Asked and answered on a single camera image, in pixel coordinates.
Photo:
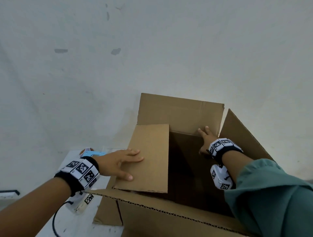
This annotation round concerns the person's right hand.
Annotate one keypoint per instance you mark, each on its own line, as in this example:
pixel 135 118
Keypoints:
pixel 207 142

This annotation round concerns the person's left hand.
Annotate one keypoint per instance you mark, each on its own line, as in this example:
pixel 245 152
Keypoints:
pixel 111 162

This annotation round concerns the person's left thumb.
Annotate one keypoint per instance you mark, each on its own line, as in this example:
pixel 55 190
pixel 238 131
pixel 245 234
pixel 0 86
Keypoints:
pixel 126 176

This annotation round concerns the person's right fingers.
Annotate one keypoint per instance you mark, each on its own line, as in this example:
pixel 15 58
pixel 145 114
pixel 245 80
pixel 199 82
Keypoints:
pixel 204 132

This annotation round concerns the person's left middle finger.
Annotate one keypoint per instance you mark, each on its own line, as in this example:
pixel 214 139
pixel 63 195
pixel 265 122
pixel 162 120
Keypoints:
pixel 132 152

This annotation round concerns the brown cardboard box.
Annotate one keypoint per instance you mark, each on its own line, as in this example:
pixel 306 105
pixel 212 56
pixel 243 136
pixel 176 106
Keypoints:
pixel 151 156

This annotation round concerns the person's right forearm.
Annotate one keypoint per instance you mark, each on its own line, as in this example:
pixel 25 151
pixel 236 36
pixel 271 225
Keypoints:
pixel 236 164

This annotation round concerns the person's left forearm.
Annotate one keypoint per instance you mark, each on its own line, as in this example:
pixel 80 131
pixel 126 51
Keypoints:
pixel 31 210

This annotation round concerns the right wristband with marker tiles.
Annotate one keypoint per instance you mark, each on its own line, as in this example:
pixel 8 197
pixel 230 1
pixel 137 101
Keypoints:
pixel 223 145

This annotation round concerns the wristband with marker tiles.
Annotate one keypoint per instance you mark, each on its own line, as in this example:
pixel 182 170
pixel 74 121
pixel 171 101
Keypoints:
pixel 80 171
pixel 223 145

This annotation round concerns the blue tape dispenser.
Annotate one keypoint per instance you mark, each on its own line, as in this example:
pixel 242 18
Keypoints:
pixel 91 152

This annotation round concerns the left wristband with marker tiles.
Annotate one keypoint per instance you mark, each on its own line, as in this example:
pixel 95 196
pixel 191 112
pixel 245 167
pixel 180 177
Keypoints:
pixel 80 171

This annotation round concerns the green sleeve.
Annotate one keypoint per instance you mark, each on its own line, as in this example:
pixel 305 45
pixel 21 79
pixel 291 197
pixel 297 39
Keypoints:
pixel 271 200

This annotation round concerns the dark framed white panel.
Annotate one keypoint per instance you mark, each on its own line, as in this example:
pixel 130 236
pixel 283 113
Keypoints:
pixel 8 194

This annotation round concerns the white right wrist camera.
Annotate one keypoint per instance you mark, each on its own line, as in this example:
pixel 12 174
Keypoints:
pixel 221 178

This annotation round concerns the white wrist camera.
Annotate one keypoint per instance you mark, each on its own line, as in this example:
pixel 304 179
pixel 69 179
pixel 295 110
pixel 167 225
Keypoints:
pixel 221 178
pixel 82 202

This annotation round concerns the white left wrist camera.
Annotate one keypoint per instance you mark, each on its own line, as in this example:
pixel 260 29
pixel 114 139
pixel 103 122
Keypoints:
pixel 82 202

